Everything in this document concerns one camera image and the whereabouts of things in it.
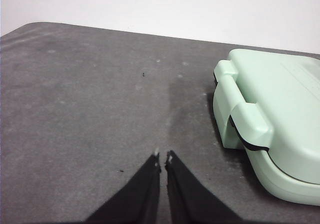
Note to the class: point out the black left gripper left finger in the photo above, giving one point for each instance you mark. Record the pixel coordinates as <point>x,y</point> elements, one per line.
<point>137,196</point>

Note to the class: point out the mint green griddle lid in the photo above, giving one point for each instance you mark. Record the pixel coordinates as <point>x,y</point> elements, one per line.
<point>287,96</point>

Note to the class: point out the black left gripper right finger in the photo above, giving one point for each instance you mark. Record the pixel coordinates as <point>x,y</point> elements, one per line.
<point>190,199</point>

